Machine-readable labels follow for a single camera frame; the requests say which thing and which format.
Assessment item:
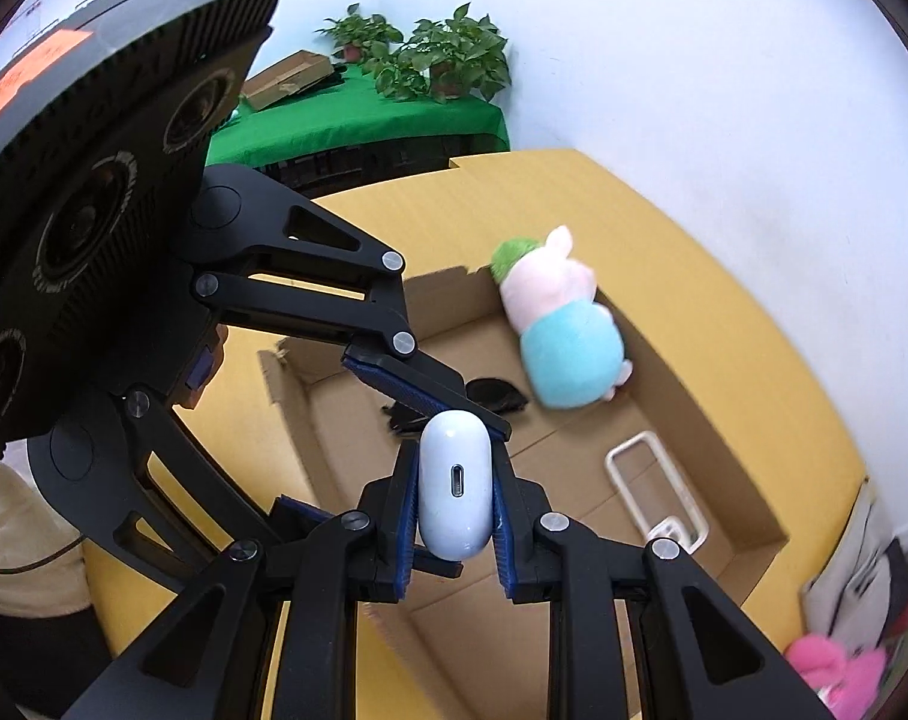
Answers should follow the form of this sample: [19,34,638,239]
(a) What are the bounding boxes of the white phone case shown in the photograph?
[604,431,711,552]

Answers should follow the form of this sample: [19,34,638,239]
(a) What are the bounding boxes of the white earbud case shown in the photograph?
[418,409,494,561]

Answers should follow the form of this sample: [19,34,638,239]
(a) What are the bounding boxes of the small potted green plant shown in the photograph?
[315,4,404,66]

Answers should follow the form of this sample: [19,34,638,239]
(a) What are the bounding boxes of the small flat cardboard box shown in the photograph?
[240,50,336,112]

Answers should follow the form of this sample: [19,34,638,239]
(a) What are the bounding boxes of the black glossy object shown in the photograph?
[381,377,531,437]

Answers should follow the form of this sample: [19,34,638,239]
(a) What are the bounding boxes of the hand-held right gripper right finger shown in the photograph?
[491,450,834,720]

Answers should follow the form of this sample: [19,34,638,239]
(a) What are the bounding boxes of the pink pig plush toy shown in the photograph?
[490,225,635,412]

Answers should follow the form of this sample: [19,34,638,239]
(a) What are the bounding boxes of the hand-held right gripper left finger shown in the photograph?
[60,442,425,720]

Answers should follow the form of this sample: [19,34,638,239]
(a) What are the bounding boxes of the large potted green plant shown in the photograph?
[371,4,513,104]

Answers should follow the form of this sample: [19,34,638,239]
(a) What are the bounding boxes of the green tablecloth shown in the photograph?
[203,64,512,170]

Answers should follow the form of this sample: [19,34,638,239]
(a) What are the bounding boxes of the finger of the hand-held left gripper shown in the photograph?
[86,386,336,580]
[193,169,513,443]

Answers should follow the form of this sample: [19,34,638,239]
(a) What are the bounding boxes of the white printed tote bag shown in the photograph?
[802,478,908,653]

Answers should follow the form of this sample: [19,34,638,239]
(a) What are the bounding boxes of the pink fluffy plush toy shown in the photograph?
[787,634,891,720]

